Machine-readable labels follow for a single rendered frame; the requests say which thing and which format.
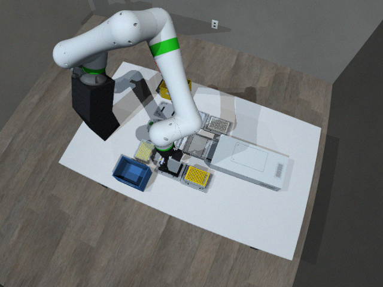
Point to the blue waste bin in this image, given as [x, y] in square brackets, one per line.
[132, 173]

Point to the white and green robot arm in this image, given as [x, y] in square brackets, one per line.
[86, 56]

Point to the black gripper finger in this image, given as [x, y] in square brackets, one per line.
[163, 164]

